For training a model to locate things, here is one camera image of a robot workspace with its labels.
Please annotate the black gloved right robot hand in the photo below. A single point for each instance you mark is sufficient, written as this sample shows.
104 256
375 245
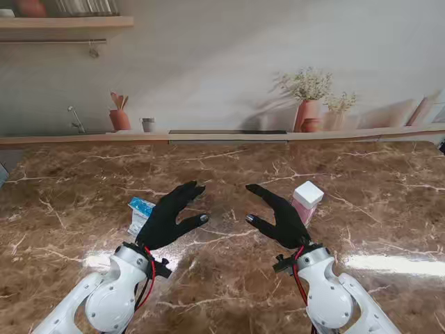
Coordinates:
288 226

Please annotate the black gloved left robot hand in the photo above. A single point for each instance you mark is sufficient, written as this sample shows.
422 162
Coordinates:
163 219

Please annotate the white blue seasoning refill bag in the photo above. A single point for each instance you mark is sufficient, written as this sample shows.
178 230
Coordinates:
139 217

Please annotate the clear bottle with pink seasoning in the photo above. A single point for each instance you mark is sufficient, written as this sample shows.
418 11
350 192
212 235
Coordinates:
307 210

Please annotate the white square bottle cap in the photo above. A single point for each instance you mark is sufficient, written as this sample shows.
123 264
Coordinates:
307 193

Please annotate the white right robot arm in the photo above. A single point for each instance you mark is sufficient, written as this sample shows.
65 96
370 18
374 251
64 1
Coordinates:
330 295

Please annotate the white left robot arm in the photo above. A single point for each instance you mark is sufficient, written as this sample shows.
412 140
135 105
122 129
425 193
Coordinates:
107 299

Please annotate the printed kitchen backdrop banner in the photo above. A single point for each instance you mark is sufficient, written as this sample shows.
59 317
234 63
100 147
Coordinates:
222 69

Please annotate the grey blue board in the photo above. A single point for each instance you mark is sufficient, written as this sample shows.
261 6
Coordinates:
2 174

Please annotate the black object at table edge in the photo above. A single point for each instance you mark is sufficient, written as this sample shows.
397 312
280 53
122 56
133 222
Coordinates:
442 146

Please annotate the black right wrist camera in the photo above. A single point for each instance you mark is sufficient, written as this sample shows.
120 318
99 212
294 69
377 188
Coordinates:
283 264

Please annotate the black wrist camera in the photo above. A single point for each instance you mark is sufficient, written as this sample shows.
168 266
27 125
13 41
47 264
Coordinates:
162 268
283 264

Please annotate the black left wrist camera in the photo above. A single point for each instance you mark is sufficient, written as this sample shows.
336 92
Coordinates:
162 268

